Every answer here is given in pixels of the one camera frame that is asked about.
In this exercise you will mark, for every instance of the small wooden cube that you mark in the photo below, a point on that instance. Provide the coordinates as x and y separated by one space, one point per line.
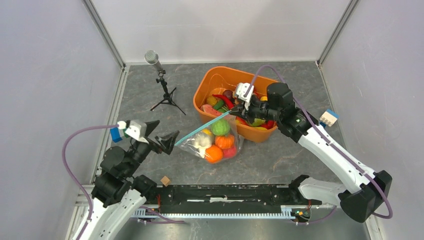
165 181

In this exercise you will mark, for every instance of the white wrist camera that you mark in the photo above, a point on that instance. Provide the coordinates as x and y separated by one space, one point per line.
136 129
243 92

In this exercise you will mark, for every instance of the green custard apple toy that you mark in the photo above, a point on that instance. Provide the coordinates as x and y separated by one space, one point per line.
220 127

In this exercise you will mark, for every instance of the black tripod microphone stand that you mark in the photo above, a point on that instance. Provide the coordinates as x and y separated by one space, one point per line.
152 58

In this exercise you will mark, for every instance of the brown kiwi toy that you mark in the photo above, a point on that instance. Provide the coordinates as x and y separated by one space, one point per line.
211 100

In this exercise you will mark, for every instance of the blue green white block stack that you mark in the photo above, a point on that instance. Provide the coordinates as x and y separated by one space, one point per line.
118 134

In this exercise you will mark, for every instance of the green chili pepper toy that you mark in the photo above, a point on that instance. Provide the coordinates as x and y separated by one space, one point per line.
219 105

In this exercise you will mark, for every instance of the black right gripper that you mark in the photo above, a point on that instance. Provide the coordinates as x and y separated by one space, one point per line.
238 111

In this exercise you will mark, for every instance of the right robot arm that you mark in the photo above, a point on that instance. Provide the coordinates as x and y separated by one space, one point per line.
362 191

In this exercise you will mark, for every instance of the orange plastic bin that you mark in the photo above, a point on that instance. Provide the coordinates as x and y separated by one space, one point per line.
215 82

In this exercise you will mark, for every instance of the orange fruit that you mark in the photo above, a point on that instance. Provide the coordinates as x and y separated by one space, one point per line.
213 154

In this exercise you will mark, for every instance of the clear zip top bag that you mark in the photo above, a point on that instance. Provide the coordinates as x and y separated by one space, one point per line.
185 142

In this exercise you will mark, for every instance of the yellow lemon toy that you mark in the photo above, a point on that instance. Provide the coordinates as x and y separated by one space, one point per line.
207 131

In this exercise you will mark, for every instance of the watermelon slice toy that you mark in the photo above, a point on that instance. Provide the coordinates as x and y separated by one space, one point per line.
208 109

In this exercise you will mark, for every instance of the red chili pepper toy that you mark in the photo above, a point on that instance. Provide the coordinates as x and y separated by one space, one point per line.
226 100

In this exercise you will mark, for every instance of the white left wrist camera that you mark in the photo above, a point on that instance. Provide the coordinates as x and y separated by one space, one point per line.
136 129

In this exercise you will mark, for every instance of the white mushroom toy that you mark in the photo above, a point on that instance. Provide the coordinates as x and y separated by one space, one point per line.
201 142

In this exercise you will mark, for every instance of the green cabbage toy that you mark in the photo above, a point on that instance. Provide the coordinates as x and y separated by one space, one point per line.
257 122

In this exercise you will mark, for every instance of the red strawberry toy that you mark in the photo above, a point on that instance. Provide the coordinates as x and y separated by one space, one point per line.
230 152

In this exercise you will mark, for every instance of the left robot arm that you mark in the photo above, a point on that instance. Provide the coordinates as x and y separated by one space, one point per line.
117 194

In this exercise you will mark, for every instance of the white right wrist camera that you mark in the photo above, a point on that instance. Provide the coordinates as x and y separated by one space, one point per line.
243 92

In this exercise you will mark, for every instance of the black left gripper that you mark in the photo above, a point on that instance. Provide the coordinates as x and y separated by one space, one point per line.
167 142

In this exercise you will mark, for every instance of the small orange pumpkin toy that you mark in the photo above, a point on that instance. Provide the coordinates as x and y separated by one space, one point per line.
225 142

